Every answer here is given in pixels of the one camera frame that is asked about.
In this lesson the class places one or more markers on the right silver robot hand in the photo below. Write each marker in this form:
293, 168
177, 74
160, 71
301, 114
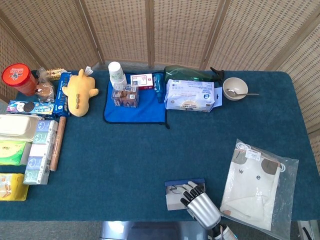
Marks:
203, 211

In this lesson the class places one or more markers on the black thin-frame glasses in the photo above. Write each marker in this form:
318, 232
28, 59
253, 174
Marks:
175, 187

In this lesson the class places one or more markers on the clear bag with white garment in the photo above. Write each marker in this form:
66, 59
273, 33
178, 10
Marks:
252, 190

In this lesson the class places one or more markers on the grey robot torso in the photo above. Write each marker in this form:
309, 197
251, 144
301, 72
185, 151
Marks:
150, 231

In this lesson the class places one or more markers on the teal fabric table cover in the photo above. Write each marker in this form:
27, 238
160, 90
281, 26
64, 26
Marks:
112, 162

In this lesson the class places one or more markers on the white and blue tissue pack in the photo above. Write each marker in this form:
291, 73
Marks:
190, 96

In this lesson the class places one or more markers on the blue cloth with black trim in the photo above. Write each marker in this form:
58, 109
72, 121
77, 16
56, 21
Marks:
135, 113

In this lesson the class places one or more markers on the metal spoon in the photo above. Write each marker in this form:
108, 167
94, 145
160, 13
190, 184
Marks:
250, 94

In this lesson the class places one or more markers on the beige bowl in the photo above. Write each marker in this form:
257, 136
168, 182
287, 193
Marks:
237, 82

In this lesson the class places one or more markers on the clear coffee capsule box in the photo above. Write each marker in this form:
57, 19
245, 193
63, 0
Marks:
125, 97

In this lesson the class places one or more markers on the red and white carton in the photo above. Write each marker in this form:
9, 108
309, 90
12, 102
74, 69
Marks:
142, 80

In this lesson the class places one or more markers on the wooden rolling pin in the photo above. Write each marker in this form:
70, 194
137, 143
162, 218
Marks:
58, 143

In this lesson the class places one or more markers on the white paper cup stack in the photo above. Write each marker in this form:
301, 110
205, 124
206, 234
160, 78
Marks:
116, 72

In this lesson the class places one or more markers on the yellow plush toy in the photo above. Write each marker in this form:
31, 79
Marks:
78, 97

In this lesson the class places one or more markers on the pastel pocket tissue multipack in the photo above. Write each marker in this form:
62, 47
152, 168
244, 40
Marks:
40, 150

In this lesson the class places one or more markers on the dark blue snack box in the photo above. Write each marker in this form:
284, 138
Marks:
61, 100

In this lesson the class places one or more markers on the woven rattan folding screen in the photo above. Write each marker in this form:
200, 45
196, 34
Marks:
175, 30

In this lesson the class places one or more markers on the yellow snack bag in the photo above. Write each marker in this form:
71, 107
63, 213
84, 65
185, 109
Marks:
12, 187

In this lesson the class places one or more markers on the bagged brown pastry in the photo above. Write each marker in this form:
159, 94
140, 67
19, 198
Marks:
45, 91

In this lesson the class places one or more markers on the green tissue pack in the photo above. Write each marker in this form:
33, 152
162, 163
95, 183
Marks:
12, 152

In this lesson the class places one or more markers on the small yellow patterned box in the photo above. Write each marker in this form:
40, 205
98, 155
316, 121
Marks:
56, 73

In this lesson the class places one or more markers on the blue sandwich cookie box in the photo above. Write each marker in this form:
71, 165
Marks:
30, 108

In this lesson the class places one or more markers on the white clamshell food box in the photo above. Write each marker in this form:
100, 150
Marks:
15, 127

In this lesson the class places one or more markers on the red lidded canister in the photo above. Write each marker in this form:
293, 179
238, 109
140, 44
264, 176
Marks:
17, 75

